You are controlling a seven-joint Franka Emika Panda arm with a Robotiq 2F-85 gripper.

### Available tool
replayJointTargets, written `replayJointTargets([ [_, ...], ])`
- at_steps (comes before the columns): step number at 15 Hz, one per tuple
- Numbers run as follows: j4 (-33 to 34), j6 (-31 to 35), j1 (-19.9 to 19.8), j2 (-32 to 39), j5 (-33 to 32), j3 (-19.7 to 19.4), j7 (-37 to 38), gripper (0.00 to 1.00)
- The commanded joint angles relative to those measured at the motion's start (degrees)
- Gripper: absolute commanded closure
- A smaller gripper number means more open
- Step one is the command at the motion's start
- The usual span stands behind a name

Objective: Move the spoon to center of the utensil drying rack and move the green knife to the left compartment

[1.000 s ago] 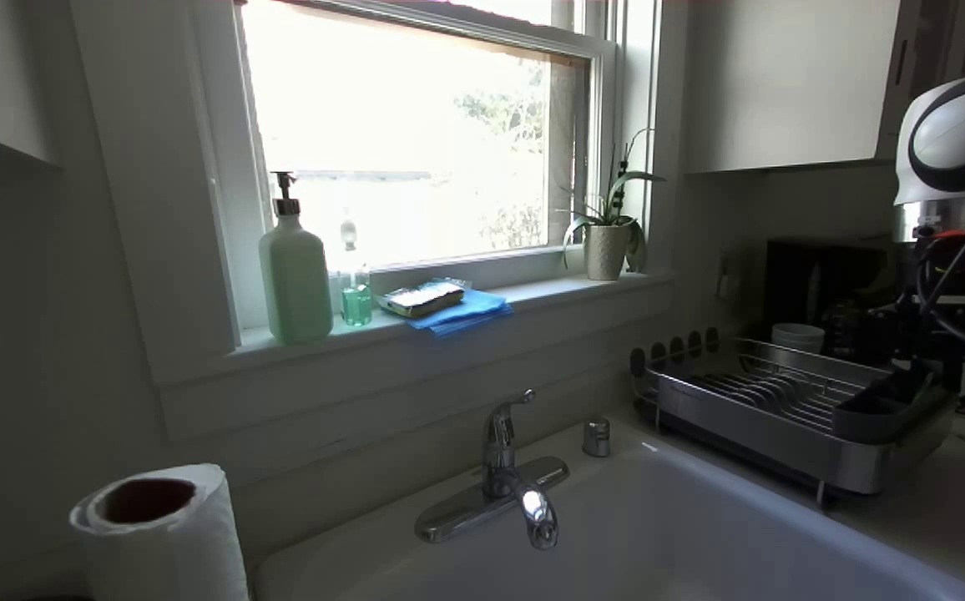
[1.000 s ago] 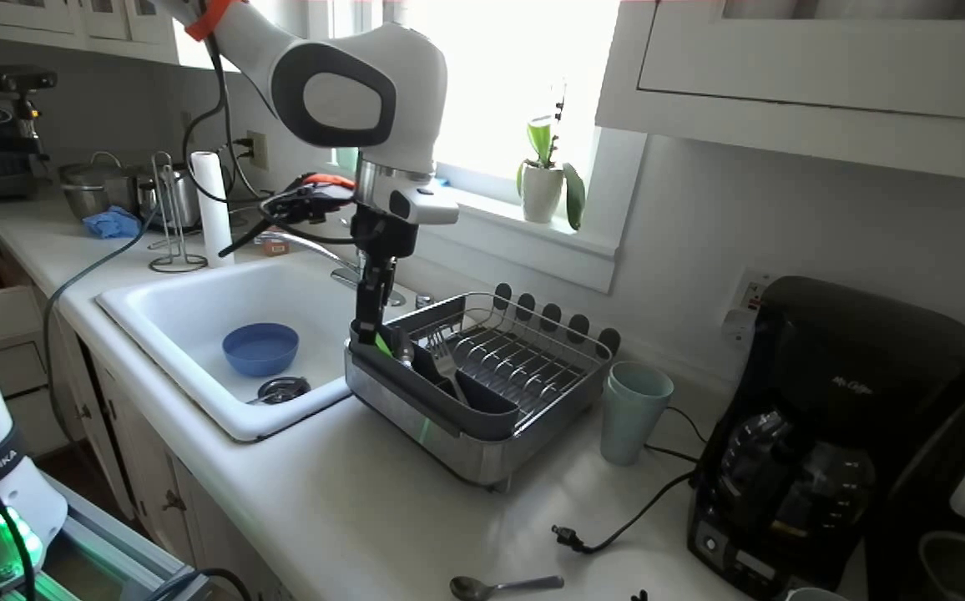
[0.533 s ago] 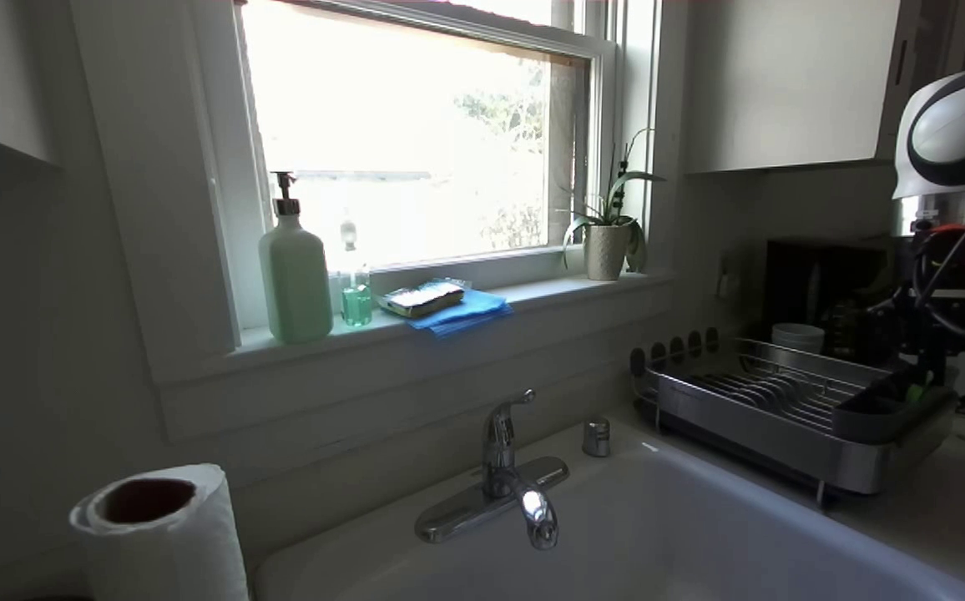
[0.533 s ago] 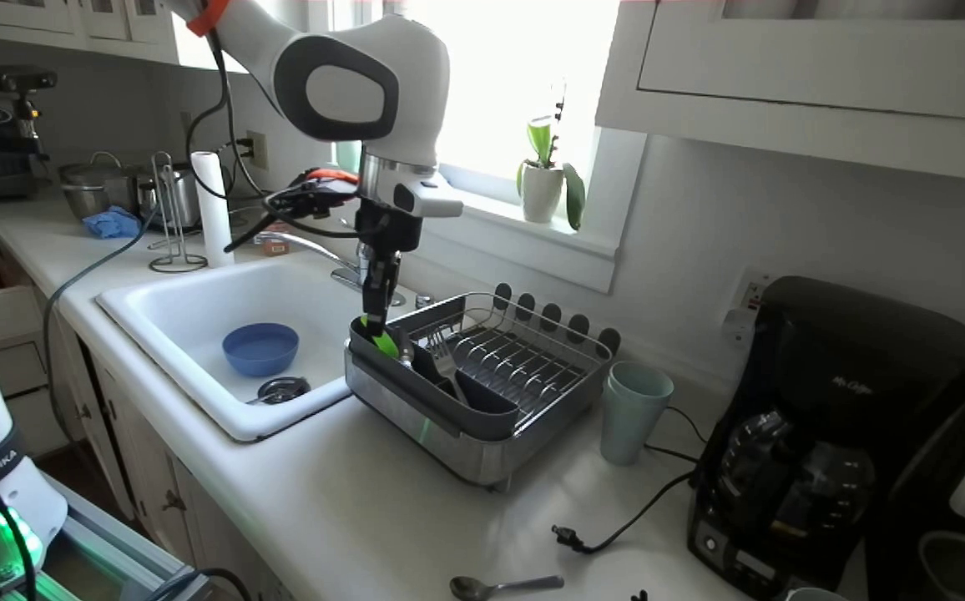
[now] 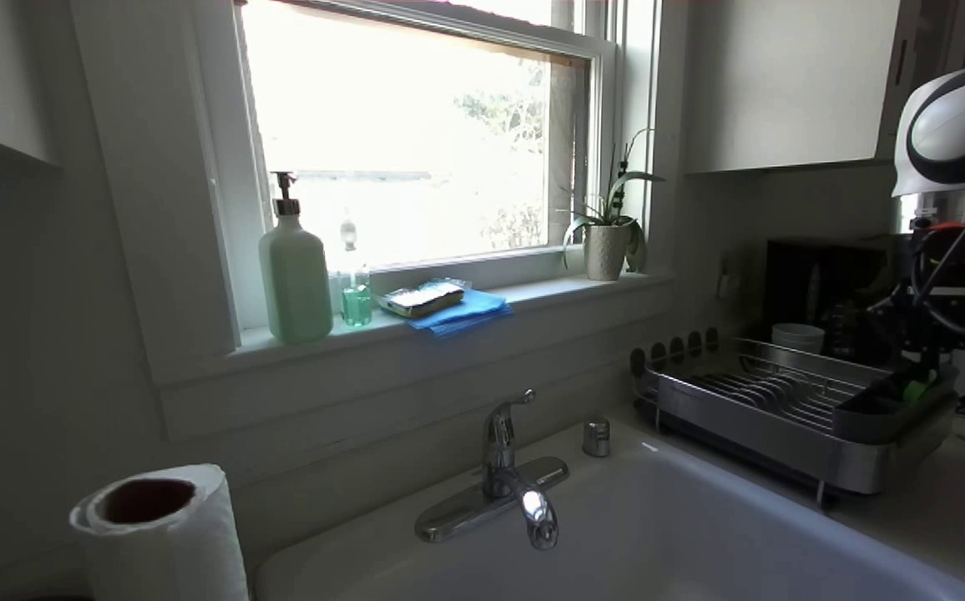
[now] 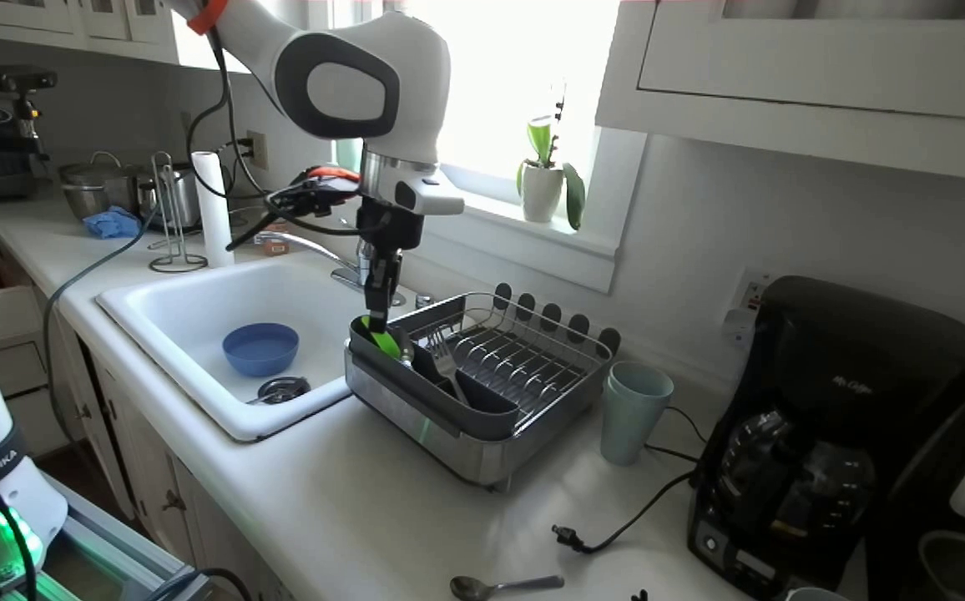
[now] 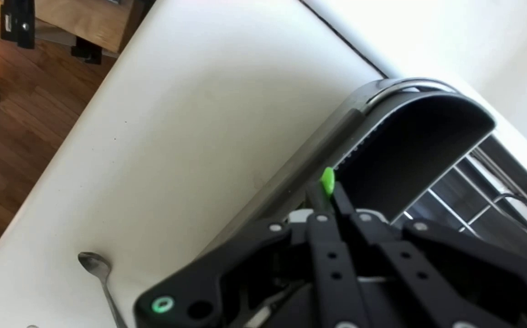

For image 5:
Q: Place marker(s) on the white paper towel roll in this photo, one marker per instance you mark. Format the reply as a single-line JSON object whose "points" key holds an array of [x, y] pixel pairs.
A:
{"points": [[168, 539]]}

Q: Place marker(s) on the chrome sink faucet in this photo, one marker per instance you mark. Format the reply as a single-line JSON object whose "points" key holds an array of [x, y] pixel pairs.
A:
{"points": [[504, 469]]}

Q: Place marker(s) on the potted plant in white pot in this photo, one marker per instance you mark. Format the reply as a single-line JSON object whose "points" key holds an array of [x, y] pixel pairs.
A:
{"points": [[606, 249]]}

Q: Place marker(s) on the small teal bottle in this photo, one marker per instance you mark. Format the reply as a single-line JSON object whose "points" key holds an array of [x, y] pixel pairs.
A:
{"points": [[355, 303]]}

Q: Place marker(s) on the dark grey utensil caddy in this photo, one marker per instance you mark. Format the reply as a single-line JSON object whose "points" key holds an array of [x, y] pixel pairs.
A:
{"points": [[892, 423]]}

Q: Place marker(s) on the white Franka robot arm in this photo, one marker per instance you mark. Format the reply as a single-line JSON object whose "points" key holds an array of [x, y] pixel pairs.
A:
{"points": [[953, 127]]}

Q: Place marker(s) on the steel dish drying rack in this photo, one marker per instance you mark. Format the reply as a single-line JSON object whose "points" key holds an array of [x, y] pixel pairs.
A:
{"points": [[769, 401]]}

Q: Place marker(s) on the light green cup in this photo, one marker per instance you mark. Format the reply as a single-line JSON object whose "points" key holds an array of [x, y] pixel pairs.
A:
{"points": [[800, 338]]}

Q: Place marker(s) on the white wall outlet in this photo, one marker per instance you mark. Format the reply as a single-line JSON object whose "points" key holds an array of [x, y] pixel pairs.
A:
{"points": [[730, 280]]}

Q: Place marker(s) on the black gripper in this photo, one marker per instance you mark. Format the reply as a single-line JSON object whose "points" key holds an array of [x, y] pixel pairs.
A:
{"points": [[921, 319]]}

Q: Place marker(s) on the white kitchen sink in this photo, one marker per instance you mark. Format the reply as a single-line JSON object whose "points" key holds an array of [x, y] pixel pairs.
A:
{"points": [[637, 537]]}

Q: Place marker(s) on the dark sponge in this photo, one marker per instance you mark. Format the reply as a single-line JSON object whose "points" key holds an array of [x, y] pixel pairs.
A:
{"points": [[422, 299]]}

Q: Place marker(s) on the black coffee maker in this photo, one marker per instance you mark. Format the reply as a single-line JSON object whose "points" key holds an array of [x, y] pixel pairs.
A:
{"points": [[821, 285]]}

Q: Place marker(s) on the tall green soap dispenser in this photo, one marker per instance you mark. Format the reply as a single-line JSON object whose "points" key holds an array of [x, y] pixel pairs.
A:
{"points": [[294, 285]]}

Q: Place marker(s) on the white framed window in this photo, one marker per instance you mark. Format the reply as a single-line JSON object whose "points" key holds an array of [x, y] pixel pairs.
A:
{"points": [[417, 146]]}

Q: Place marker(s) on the chrome sink sprayer cap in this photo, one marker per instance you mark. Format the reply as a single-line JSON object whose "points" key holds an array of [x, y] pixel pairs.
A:
{"points": [[597, 440]]}

